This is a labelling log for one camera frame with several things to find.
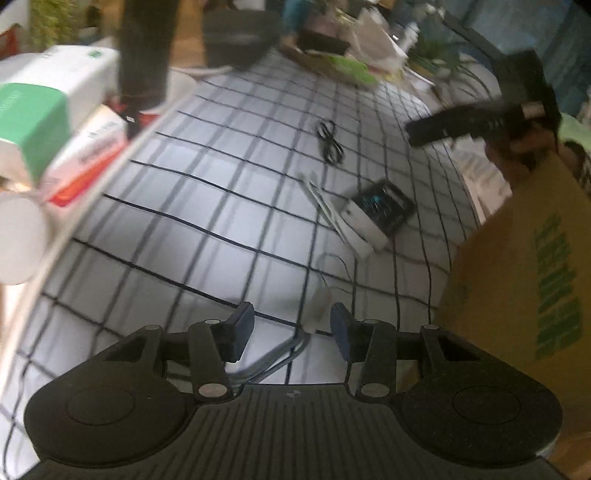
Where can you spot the small black packet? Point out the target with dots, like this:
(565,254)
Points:
(386,206)

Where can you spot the cardboard box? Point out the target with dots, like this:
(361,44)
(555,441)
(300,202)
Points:
(520,289)

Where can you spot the white red flat box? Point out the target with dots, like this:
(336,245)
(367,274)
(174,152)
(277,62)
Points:
(90,150)

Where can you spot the white charger with cable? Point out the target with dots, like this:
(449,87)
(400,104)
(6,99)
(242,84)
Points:
(361,235)

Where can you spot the white orange pill bottle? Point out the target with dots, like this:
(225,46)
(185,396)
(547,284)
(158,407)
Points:
(25,234)

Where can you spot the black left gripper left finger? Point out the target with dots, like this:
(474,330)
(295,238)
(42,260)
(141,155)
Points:
(213,343)

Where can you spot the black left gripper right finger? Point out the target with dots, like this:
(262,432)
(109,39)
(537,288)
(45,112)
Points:
(370,347)

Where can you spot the black thermos bottle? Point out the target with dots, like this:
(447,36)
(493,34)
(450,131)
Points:
(146,34)

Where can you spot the dark grey zipper case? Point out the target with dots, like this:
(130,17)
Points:
(239,38)

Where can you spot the green white tissue box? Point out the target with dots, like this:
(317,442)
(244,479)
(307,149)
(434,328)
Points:
(46,100)

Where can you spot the white plastic tray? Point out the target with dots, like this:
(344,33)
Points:
(17,301)

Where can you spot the wicker basket with snacks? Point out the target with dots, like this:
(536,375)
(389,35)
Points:
(340,68)

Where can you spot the black white checkered tablecloth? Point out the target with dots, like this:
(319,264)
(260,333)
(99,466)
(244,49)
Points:
(213,212)

